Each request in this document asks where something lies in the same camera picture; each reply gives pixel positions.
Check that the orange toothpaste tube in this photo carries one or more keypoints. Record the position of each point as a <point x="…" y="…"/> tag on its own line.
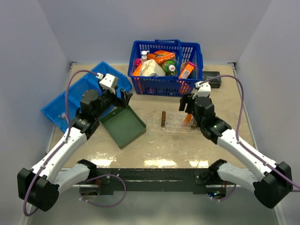
<point x="187" y="119"/>

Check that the black box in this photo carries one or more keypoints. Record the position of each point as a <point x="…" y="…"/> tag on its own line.
<point x="215" y="81"/>

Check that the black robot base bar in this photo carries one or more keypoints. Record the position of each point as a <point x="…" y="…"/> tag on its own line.
<point x="197" y="180"/>

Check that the orange scrub sponge pack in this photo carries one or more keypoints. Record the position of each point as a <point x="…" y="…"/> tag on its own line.
<point x="137" y="71"/>

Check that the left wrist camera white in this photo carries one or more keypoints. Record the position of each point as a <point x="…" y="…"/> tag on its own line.
<point x="107" y="81"/>

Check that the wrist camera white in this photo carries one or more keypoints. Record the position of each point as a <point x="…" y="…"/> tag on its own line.
<point x="203" y="89"/>
<point x="107" y="81"/>

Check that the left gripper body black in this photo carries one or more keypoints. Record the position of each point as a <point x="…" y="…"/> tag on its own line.
<point x="115" y="101"/>

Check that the clear glass tray wooden handles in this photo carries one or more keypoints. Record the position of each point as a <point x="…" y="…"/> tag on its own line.
<point x="172" y="122"/>

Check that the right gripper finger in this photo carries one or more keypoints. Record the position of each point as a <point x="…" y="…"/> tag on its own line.
<point x="188" y="104"/>
<point x="182" y="104"/>

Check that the crumpled beige paper bag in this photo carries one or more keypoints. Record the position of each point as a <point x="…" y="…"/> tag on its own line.
<point x="151" y="68"/>

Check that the orange pink snack box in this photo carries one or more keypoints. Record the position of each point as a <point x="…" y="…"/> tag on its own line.
<point x="186" y="69"/>

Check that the green metal tray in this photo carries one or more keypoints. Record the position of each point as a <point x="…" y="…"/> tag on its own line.
<point x="123" y="125"/>

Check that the dark blue shopping basket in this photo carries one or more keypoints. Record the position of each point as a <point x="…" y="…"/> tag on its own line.
<point x="168" y="85"/>

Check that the pink carton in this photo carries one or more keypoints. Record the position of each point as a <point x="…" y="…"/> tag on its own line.
<point x="137" y="63"/>

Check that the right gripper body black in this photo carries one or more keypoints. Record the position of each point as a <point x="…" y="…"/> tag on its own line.
<point x="185" y="95"/>

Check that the light blue compartment bin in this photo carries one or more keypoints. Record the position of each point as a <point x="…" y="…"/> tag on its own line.
<point x="56" y="108"/>

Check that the orange cardboard box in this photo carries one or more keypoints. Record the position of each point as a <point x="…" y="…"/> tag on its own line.
<point x="161" y="56"/>

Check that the green soda bottle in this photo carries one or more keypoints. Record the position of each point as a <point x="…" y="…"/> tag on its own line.
<point x="169" y="67"/>

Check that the white pump bottle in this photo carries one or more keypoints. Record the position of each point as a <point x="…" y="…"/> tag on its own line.
<point x="144" y="56"/>

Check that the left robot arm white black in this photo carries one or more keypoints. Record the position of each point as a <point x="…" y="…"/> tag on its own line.
<point x="44" y="182"/>

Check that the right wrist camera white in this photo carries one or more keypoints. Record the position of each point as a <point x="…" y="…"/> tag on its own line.
<point x="203" y="89"/>

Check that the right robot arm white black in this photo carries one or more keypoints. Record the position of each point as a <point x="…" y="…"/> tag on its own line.
<point x="268" y="180"/>

